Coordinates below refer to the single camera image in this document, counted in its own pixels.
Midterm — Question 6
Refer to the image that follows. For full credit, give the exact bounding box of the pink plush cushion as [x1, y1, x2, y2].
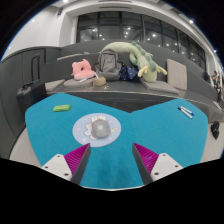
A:
[70, 58, 96, 81]

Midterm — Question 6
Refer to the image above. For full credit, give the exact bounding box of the grey white computer mouse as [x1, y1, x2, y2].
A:
[90, 119, 110, 140]

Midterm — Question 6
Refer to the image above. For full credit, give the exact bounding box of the green dragon plush toy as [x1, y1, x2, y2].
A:
[100, 41, 168, 84]

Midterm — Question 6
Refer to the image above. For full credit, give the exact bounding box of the round grey seat cushion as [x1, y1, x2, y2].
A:
[63, 77, 96, 89]

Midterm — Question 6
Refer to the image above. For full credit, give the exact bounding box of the person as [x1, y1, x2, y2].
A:
[211, 70, 220, 89]
[216, 78, 224, 103]

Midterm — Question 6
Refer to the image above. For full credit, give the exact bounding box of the small green eraser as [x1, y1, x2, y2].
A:
[52, 104, 72, 113]

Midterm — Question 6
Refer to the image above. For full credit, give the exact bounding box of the large dark window wall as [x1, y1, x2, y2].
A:
[76, 11, 208, 71]

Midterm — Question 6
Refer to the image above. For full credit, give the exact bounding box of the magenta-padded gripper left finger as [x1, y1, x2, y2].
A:
[40, 143, 92, 186]

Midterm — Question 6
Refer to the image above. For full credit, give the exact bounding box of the round pale blue mouse pad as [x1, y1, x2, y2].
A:
[72, 113, 122, 148]

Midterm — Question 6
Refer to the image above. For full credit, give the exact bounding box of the black suitcase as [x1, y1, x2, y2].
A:
[16, 53, 48, 113]

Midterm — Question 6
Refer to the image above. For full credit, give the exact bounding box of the black bag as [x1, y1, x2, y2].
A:
[209, 120, 221, 140]

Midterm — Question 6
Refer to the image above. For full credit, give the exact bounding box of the flat square grey cushion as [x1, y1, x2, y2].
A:
[44, 78, 67, 93]

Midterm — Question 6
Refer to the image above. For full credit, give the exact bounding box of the small tan round pouch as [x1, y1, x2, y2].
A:
[92, 76, 108, 88]

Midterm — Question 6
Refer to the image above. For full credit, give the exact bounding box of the navy star-print bag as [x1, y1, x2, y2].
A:
[118, 64, 139, 82]

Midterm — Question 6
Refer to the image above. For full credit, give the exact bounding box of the grey backpack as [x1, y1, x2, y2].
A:
[94, 48, 123, 82]

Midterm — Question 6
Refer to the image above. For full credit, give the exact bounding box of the teal table cloth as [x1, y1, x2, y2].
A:
[24, 92, 209, 190]

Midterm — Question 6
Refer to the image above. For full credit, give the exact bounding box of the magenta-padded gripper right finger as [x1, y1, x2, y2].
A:
[131, 142, 184, 186]

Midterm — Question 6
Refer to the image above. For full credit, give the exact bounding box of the white marker with black cap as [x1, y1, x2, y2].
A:
[177, 106, 194, 120]

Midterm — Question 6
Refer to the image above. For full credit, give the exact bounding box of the upright grey seat cushion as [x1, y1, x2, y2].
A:
[166, 58, 188, 91]

